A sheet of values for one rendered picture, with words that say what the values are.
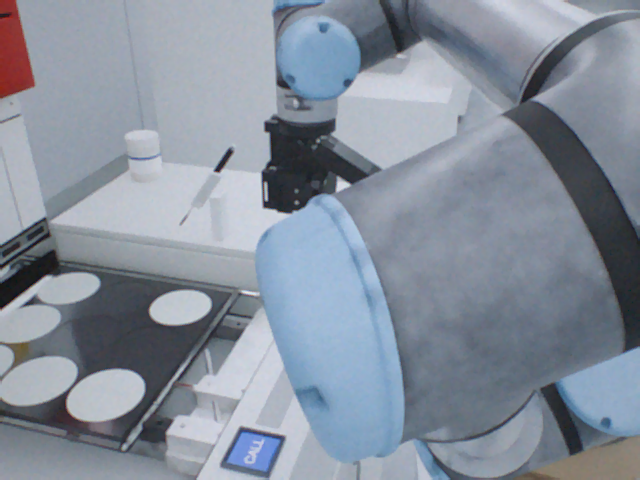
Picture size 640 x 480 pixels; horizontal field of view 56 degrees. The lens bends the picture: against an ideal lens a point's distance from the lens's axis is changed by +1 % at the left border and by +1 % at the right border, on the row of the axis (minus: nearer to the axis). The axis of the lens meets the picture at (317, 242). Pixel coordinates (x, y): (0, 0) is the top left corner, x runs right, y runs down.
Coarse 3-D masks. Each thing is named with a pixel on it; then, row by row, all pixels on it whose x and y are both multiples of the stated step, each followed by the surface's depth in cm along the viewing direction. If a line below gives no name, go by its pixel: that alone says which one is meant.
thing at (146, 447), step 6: (138, 438) 81; (144, 438) 81; (138, 444) 82; (144, 444) 81; (150, 444) 81; (156, 444) 81; (162, 444) 81; (132, 450) 83; (138, 450) 82; (144, 450) 82; (150, 450) 82; (156, 450) 81; (162, 450) 81; (150, 456) 82; (156, 456) 82; (162, 456) 81
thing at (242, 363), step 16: (256, 320) 100; (256, 336) 96; (272, 336) 96; (240, 352) 93; (256, 352) 93; (224, 368) 89; (240, 368) 89; (256, 368) 90; (192, 416) 81; (208, 416) 81; (224, 416) 81; (176, 464) 76; (192, 464) 75
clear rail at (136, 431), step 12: (228, 300) 101; (228, 312) 100; (216, 324) 96; (204, 336) 93; (192, 348) 90; (192, 360) 88; (180, 372) 86; (168, 384) 83; (156, 396) 81; (156, 408) 80; (144, 420) 77; (132, 432) 75; (132, 444) 75
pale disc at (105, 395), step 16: (80, 384) 84; (96, 384) 84; (112, 384) 84; (128, 384) 84; (144, 384) 84; (80, 400) 81; (96, 400) 81; (112, 400) 81; (128, 400) 81; (80, 416) 78; (96, 416) 78; (112, 416) 78
